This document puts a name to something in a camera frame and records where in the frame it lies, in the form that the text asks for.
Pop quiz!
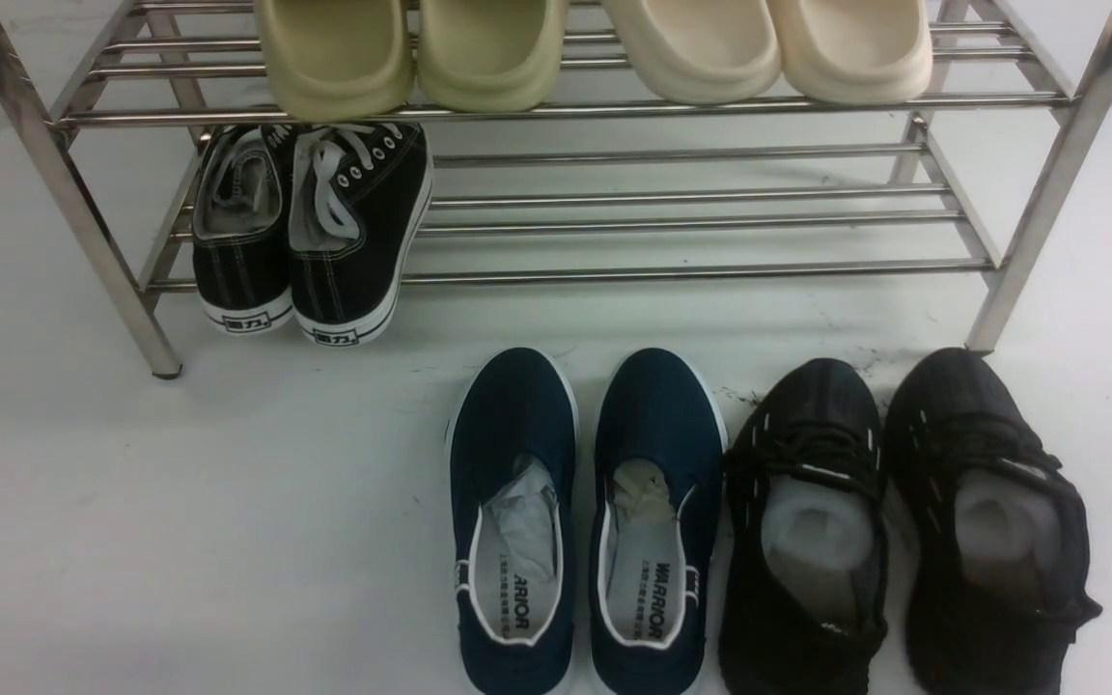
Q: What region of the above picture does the black canvas sneaker left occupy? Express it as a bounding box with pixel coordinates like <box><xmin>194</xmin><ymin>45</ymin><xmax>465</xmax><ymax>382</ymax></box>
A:
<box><xmin>190</xmin><ymin>125</ymin><xmax>304</xmax><ymax>336</ymax></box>

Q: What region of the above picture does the black knit sneaker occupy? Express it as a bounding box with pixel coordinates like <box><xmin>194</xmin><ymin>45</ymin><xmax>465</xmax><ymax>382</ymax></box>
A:
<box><xmin>882</xmin><ymin>347</ymin><xmax>1102</xmax><ymax>694</ymax></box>
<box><xmin>718</xmin><ymin>359</ymin><xmax>890</xmax><ymax>694</ymax></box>

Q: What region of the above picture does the green foam slipper left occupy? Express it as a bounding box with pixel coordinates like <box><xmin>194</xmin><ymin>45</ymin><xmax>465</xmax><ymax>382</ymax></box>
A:
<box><xmin>254</xmin><ymin>1</ymin><xmax>414</xmax><ymax>123</ymax></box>

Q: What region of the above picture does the cream foam slipper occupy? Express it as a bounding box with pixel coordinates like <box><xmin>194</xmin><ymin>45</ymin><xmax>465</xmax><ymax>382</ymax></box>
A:
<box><xmin>768</xmin><ymin>1</ymin><xmax>932</xmax><ymax>105</ymax></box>
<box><xmin>600</xmin><ymin>1</ymin><xmax>782</xmax><ymax>105</ymax></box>

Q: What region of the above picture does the green foam slipper right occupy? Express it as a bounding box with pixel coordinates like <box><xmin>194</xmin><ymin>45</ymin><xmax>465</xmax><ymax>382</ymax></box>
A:
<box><xmin>416</xmin><ymin>1</ymin><xmax>570</xmax><ymax>113</ymax></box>

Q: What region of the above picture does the navy slip-on shoe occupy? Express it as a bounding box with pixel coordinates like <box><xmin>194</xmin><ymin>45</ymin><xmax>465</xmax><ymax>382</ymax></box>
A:
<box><xmin>445</xmin><ymin>347</ymin><xmax>578</xmax><ymax>694</ymax></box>
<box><xmin>590</xmin><ymin>347</ymin><xmax>728</xmax><ymax>694</ymax></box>

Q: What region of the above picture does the green foam slipper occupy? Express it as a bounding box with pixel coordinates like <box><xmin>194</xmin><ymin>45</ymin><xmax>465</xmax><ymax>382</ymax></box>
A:
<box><xmin>416</xmin><ymin>1</ymin><xmax>570</xmax><ymax>113</ymax></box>
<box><xmin>254</xmin><ymin>1</ymin><xmax>414</xmax><ymax>123</ymax></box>

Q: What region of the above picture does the cream foam slipper left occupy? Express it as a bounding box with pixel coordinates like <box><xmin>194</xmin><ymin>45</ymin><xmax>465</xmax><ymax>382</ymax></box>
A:
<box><xmin>600</xmin><ymin>1</ymin><xmax>782</xmax><ymax>105</ymax></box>

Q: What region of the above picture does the cream foam slipper right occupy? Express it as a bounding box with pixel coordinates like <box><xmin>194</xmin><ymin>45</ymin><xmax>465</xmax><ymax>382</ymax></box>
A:
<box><xmin>768</xmin><ymin>1</ymin><xmax>932</xmax><ymax>105</ymax></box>

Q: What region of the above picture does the navy slip-on shoe left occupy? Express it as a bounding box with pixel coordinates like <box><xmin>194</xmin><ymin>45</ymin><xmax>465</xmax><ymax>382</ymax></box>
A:
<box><xmin>445</xmin><ymin>347</ymin><xmax>578</xmax><ymax>694</ymax></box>

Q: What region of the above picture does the navy slip-on shoe right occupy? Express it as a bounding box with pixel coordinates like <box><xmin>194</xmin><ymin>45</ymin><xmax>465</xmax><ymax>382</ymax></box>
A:
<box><xmin>590</xmin><ymin>347</ymin><xmax>728</xmax><ymax>694</ymax></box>

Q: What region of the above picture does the black canvas sneaker right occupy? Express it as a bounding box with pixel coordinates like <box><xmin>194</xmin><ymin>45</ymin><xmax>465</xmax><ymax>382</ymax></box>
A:
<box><xmin>288</xmin><ymin>122</ymin><xmax>435</xmax><ymax>348</ymax></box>

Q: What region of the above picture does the black canvas sneaker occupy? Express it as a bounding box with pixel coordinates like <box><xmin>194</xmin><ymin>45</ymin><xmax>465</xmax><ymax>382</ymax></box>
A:
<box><xmin>288</xmin><ymin>122</ymin><xmax>435</xmax><ymax>348</ymax></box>
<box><xmin>190</xmin><ymin>125</ymin><xmax>304</xmax><ymax>336</ymax></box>

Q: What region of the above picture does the stainless steel shoe rack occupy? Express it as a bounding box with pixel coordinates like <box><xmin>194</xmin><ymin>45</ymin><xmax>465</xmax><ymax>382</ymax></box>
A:
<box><xmin>0</xmin><ymin>1</ymin><xmax>1112</xmax><ymax>379</ymax></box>

